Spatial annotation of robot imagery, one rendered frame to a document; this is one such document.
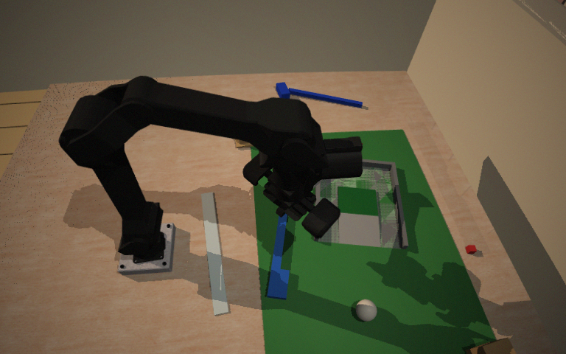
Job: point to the beige ball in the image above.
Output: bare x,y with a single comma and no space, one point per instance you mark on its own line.
366,310

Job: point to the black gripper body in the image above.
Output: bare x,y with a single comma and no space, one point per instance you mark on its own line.
320,218

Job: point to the green mat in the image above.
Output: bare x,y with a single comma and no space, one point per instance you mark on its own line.
426,302

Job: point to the red cube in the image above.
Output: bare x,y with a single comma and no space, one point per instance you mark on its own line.
471,249

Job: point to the tan cube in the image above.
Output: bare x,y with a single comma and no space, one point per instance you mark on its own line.
500,346

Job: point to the pale grey flat bar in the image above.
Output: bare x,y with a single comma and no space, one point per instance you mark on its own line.
214,255

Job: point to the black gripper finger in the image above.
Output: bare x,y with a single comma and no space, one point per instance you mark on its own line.
270,197
293,214

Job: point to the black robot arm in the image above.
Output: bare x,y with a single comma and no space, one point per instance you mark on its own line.
288,139

